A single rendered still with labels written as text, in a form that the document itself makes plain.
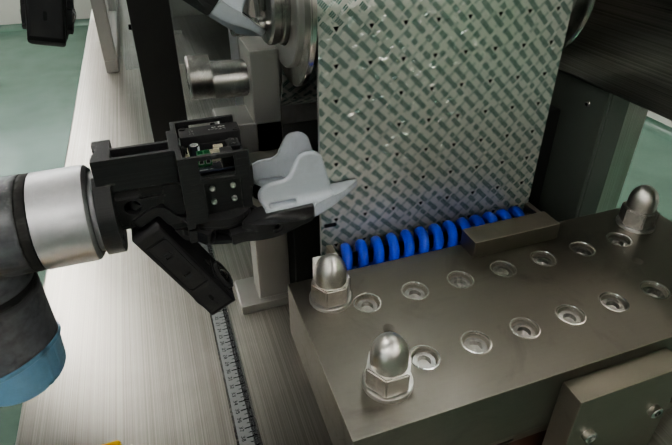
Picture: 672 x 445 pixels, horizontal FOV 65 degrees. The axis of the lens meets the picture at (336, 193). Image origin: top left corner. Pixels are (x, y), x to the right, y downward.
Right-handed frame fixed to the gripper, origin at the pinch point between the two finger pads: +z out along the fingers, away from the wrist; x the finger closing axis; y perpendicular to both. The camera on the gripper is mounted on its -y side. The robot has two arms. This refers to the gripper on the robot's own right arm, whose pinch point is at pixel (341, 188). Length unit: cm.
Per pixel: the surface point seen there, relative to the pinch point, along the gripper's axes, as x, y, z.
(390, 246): -3.0, -5.4, 3.9
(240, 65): 8.7, 9.6, -6.7
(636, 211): -7.6, -4.1, 28.4
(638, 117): 13, -6, 50
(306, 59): 0.2, 12.2, -2.8
